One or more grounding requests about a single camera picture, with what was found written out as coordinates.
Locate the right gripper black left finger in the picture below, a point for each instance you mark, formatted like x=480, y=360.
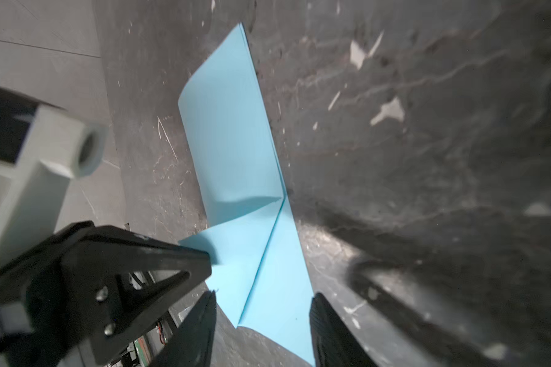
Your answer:
x=192, y=343

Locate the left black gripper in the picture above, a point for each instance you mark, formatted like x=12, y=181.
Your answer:
x=87, y=292

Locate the light blue paper sheet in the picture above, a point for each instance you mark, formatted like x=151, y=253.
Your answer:
x=259, y=274

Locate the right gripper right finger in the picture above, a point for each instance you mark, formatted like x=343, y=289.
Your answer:
x=333, y=343

